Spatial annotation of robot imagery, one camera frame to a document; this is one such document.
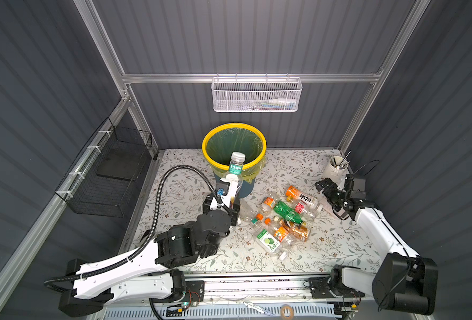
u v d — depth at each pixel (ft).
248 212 3.14
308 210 3.07
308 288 2.46
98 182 2.36
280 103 2.99
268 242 2.70
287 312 2.30
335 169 3.22
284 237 2.72
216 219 1.39
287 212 3.03
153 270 1.34
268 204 3.02
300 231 2.72
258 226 2.86
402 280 1.28
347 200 2.08
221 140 3.07
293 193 3.16
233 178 2.05
